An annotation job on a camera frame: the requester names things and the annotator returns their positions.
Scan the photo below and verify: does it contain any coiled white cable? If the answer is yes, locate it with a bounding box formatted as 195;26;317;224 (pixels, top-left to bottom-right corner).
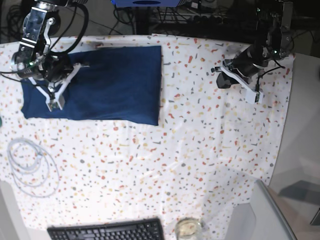
6;139;60;200

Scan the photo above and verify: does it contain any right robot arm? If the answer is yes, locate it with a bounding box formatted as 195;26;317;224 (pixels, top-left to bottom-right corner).
11;0;89;83

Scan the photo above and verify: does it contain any black computer keyboard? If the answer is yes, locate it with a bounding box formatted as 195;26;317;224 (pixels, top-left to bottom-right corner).
47;218;165;240

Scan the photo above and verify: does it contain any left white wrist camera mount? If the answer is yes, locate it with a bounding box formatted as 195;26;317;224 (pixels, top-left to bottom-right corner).
211;59;264;104

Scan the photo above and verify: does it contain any red lit power strip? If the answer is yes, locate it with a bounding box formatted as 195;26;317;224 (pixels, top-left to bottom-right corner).
191;15;239;25

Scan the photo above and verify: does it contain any dark blue t-shirt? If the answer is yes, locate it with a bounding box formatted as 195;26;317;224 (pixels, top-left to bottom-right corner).
21;45;162;126

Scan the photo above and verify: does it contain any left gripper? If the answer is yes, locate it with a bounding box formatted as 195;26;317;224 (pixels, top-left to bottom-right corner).
224;48;271;79

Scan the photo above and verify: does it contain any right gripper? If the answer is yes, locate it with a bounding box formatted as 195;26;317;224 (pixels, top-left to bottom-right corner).
22;53;74;87

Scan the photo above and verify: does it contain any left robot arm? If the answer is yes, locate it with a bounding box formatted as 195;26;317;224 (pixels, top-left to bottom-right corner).
222;0;294;79

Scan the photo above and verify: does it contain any terrazzo patterned tablecloth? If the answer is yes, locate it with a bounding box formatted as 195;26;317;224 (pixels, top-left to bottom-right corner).
0;34;295;240

